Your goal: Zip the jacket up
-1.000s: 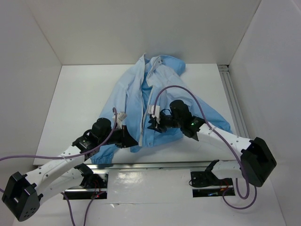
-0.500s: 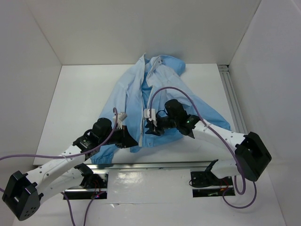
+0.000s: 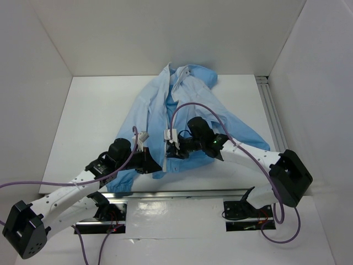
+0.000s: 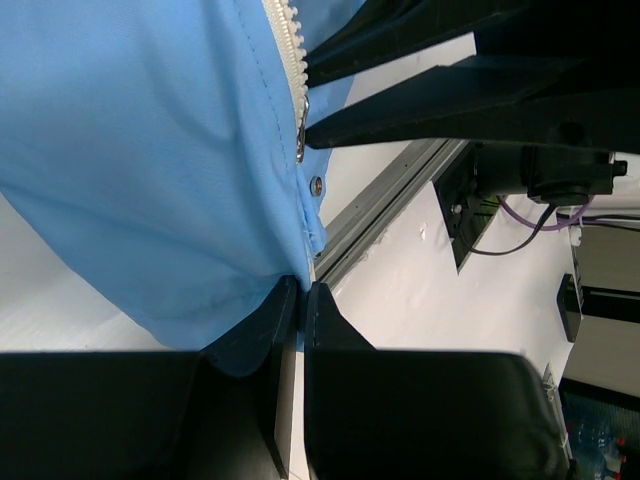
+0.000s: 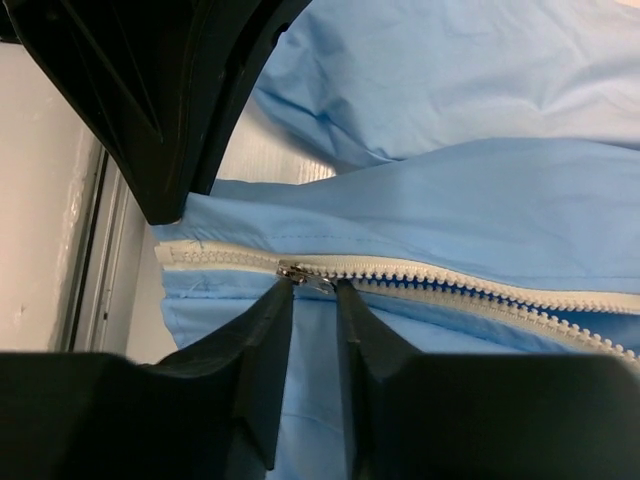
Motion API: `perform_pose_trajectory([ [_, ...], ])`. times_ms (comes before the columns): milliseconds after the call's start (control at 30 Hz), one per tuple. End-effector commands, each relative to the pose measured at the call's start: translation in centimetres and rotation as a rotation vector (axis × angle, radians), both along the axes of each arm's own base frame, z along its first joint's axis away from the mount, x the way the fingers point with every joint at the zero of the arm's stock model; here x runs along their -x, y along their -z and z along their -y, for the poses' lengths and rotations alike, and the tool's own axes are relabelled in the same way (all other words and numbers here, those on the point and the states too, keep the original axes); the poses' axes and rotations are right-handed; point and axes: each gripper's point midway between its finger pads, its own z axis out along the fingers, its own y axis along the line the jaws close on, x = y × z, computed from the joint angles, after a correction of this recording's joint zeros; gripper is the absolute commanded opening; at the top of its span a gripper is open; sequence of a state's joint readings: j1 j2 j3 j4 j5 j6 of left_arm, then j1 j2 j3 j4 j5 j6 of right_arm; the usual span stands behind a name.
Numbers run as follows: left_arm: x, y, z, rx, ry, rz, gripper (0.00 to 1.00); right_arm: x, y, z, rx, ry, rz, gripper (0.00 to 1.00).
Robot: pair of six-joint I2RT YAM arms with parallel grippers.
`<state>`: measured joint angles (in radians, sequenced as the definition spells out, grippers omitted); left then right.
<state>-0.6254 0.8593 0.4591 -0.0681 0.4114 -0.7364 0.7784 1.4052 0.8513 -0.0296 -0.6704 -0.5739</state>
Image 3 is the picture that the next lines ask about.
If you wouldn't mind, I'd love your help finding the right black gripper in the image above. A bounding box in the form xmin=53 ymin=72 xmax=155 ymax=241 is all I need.
xmin=167 ymin=136 xmax=204 ymax=160

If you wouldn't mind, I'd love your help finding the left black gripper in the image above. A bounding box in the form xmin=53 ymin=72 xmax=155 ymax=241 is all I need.
xmin=116 ymin=146 xmax=162 ymax=174

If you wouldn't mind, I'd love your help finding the light blue zip jacket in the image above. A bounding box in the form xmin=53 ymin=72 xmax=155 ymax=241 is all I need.
xmin=117 ymin=65 xmax=270 ymax=179

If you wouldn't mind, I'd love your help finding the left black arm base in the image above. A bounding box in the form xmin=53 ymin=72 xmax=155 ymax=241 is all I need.
xmin=76 ymin=192 xmax=127 ymax=235

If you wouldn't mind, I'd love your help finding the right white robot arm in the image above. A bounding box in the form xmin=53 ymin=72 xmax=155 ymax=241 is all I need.
xmin=164 ymin=116 xmax=313 ymax=216

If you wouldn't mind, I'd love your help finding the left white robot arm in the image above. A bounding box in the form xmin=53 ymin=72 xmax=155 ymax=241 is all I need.
xmin=2 ymin=138 xmax=162 ymax=259

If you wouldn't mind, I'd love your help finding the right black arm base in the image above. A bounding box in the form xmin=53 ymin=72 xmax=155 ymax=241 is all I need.
xmin=221 ymin=187 xmax=276 ymax=232

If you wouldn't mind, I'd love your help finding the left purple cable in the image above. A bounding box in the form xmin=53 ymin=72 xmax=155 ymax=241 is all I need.
xmin=0 ymin=126 xmax=138 ymax=265

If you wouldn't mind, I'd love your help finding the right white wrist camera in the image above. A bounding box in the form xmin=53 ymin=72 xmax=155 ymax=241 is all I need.
xmin=164 ymin=129 xmax=180 ymax=149

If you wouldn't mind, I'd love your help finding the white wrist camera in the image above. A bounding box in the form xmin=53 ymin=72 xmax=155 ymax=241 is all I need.
xmin=137 ymin=131 xmax=149 ymax=151
xmin=164 ymin=129 xmax=180 ymax=149

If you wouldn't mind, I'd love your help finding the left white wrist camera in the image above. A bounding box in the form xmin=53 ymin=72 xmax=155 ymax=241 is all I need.
xmin=137 ymin=131 xmax=149 ymax=151

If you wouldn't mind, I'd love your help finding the aluminium front rail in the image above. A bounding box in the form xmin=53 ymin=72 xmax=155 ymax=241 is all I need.
xmin=101 ymin=189 xmax=248 ymax=200

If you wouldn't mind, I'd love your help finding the aluminium side rail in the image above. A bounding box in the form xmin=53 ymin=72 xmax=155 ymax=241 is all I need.
xmin=255 ymin=76 xmax=288 ymax=152

